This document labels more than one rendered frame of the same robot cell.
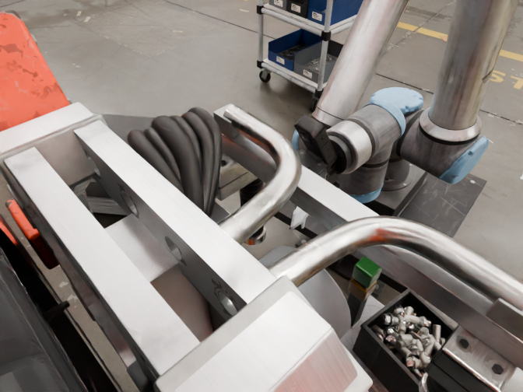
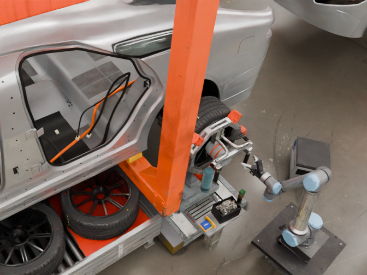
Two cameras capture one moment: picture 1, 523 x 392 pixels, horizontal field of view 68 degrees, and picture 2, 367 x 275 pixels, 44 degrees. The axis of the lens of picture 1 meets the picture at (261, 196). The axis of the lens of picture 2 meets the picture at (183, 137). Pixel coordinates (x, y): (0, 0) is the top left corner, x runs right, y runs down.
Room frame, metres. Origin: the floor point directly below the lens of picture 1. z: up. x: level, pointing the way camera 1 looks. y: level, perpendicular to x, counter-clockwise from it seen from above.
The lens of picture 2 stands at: (-0.25, -2.46, 3.61)
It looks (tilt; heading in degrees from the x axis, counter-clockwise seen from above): 47 degrees down; 87
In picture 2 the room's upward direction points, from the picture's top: 10 degrees clockwise
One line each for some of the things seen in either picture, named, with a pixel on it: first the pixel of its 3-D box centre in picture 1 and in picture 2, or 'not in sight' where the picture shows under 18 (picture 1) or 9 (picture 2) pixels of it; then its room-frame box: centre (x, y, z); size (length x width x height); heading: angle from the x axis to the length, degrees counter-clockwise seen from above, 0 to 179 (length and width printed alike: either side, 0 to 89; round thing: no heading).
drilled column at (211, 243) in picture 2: not in sight; (213, 233); (0.25, -0.35, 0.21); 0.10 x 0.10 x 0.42; 43
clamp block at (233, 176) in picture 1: (233, 162); (246, 148); (0.40, 0.04, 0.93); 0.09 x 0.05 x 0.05; 133
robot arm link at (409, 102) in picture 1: (393, 121); (310, 225); (0.99, -0.40, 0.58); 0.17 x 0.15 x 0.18; 40
